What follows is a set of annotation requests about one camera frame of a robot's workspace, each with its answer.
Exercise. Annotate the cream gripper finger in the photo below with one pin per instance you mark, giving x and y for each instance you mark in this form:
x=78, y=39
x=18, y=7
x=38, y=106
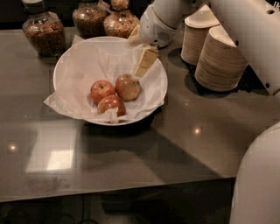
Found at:
x=134, y=40
x=148, y=56

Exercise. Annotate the paper bowl stack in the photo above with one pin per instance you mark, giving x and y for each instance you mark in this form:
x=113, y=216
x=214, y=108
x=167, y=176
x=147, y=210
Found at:
x=196, y=29
x=221, y=65

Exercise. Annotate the white paper liner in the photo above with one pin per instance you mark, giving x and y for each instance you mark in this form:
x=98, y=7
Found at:
x=96, y=61

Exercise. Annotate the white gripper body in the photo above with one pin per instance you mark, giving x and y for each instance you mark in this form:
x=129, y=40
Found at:
x=153, y=28

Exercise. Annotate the paper bowl stack rear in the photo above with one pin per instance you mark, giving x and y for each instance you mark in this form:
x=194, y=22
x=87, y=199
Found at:
x=196, y=29

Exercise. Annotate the white bowl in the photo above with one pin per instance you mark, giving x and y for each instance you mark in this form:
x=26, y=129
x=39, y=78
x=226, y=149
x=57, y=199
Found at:
x=73, y=58

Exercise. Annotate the glass cereal jar far left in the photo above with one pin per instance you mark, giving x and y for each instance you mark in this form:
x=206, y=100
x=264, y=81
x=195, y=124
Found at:
x=43, y=29

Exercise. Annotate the red apple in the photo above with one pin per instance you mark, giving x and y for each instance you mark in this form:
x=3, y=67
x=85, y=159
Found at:
x=101, y=89
x=127, y=87
x=111, y=102

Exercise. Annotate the red apple front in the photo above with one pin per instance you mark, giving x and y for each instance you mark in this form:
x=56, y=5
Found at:
x=111, y=102

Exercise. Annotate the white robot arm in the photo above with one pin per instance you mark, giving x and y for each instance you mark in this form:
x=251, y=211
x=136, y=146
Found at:
x=217, y=153

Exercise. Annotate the glass cereal jar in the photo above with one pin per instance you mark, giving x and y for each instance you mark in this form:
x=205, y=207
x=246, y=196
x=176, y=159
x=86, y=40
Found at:
x=43, y=29
x=121, y=21
x=88, y=19

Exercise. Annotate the paper bowl stack front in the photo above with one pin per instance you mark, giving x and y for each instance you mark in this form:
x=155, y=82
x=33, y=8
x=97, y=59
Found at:
x=221, y=65

